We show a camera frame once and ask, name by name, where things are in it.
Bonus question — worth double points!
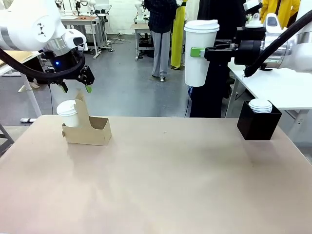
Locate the tall white lidded paper cup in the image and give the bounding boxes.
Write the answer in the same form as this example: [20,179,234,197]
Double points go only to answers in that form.
[183,19,220,88]

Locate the person in black hoodie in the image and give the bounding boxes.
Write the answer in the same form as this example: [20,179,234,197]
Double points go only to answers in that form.
[189,0,246,118]

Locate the grey-framed table with brown top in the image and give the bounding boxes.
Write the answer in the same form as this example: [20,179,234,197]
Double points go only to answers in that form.
[59,14,109,59]

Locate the person in plaid shirt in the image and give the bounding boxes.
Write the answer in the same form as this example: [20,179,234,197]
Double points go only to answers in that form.
[145,0,178,82]

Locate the short white lidded paper cup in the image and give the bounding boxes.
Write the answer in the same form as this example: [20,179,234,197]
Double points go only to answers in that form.
[56,99,80,128]

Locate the black left arm cable sleeve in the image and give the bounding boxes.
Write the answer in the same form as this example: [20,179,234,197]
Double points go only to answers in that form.
[0,47,86,83]

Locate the person in yellow coat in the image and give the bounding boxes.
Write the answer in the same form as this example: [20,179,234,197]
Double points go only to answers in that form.
[259,0,302,29]

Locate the brown cardboard cup carrier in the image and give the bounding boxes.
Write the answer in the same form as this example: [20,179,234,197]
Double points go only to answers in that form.
[61,89,113,147]

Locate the stack of white cup lids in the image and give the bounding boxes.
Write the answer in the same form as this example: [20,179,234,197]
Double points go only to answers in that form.
[248,98,273,114]

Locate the black square box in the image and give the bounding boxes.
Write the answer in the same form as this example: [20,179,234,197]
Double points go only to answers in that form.
[236,99,283,141]

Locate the large white table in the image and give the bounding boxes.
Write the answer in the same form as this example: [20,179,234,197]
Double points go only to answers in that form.
[225,60,312,141]

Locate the hanging yellow garment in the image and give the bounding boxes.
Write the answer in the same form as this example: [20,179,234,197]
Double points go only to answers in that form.
[170,0,189,71]

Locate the grey table with white robot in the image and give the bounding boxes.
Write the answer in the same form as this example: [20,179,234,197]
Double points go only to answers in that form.
[130,0,156,61]

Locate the flat brown cardboard sheet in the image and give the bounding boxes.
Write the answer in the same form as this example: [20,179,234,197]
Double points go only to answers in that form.
[0,50,37,66]

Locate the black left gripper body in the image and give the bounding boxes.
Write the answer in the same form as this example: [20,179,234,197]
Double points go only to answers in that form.
[45,48,86,84]

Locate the small white side table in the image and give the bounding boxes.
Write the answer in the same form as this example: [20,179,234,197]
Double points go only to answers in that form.
[0,50,43,118]

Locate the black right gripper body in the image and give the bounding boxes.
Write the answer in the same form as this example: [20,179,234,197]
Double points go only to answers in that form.
[234,38,263,66]

